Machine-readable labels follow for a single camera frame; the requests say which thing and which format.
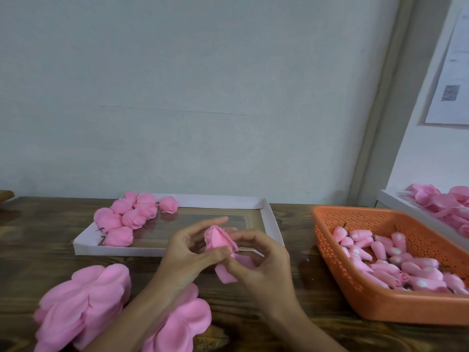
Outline pile of pink petals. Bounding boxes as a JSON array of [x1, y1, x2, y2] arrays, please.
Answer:
[[399, 184, 469, 238]]

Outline stack of pink petals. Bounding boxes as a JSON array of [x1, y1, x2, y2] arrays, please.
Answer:
[[143, 284, 213, 352], [33, 263, 133, 352]]

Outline group of finished pink roses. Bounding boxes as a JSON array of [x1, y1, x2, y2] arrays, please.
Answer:
[[93, 190, 180, 248]]

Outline person's right hand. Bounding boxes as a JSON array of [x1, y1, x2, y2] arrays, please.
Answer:
[[222, 229, 303, 318]]

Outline grey door frame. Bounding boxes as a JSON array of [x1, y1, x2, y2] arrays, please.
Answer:
[[346, 0, 455, 207]]

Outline orange plastic basket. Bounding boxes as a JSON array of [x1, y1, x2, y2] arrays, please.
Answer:
[[312, 206, 469, 326]]

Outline pink petal flower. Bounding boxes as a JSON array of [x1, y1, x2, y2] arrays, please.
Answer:
[[135, 193, 159, 220]]

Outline white paper notice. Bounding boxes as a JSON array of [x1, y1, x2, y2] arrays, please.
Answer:
[[426, 11, 469, 126]]

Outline white shallow tray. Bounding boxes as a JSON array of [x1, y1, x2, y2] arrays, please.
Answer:
[[72, 194, 285, 257]]

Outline pink rose buds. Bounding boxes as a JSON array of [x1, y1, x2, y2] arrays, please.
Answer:
[[331, 225, 469, 294]]

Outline person's left forearm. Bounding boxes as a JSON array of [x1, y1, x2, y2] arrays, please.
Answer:
[[84, 282, 184, 352]]

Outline person's left hand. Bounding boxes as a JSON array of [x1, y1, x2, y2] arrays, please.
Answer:
[[150, 216, 237, 299]]

